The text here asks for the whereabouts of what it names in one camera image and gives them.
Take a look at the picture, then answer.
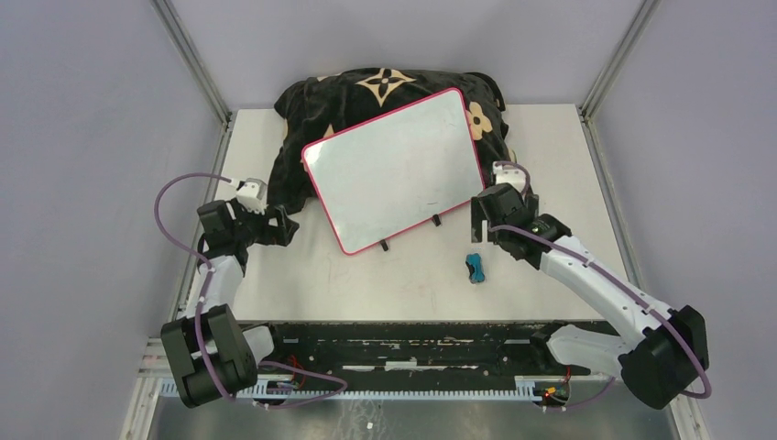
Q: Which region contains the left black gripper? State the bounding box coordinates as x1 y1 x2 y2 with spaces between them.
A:
231 197 298 248

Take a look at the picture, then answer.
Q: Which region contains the blue whiteboard eraser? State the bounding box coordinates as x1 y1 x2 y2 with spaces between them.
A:
465 253 486 284

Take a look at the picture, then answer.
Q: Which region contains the pink framed whiteboard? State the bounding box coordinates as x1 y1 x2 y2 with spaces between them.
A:
301 88 485 256

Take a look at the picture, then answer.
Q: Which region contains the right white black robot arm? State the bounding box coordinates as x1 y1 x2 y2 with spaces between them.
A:
470 183 712 410

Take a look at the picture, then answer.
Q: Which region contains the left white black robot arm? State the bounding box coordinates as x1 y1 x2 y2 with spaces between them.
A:
161 199 299 408

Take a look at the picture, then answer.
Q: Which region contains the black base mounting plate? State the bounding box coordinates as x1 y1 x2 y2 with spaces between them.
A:
268 322 587 391

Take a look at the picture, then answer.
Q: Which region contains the black floral plush pillow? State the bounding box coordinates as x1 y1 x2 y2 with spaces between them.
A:
268 67 515 214

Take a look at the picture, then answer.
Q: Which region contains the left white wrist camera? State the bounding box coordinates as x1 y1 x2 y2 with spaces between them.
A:
235 179 268 215

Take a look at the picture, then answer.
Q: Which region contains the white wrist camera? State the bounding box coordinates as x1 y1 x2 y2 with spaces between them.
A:
492 161 531 194
235 179 268 215

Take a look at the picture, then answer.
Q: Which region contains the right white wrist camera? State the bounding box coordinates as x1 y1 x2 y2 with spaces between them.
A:
492 161 531 194

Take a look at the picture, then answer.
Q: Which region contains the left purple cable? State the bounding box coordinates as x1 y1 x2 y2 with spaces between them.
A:
153 172 349 411

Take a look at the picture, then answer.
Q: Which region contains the purple cable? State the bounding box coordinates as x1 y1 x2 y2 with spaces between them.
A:
488 160 713 411
153 172 349 411

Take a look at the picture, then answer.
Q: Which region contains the grey slotted cable duct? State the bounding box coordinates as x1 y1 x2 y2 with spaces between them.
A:
159 377 548 402

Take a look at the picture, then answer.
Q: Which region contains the aluminium frame rail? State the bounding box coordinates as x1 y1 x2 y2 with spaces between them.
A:
136 336 690 380

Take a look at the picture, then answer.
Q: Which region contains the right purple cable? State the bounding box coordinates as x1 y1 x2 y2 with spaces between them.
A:
488 160 713 411

